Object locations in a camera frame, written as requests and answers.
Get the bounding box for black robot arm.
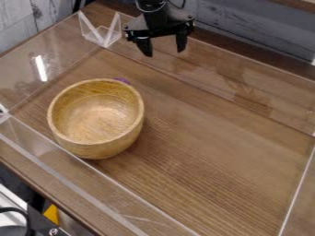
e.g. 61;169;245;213
123;0;195;57

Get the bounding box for clear acrylic tray walls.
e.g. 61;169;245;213
0;17;315;236

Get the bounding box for clear acrylic corner bracket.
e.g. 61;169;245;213
78;12;122;48

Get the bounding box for purple eggplant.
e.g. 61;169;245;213
114;77;131;85

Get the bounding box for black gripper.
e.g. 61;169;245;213
123;9;195;57

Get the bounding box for black cable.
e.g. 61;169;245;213
0;206;35;236

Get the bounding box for black device with yellow label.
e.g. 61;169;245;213
27;206;71;236

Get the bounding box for brown wooden bowl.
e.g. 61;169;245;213
47;78;146;159

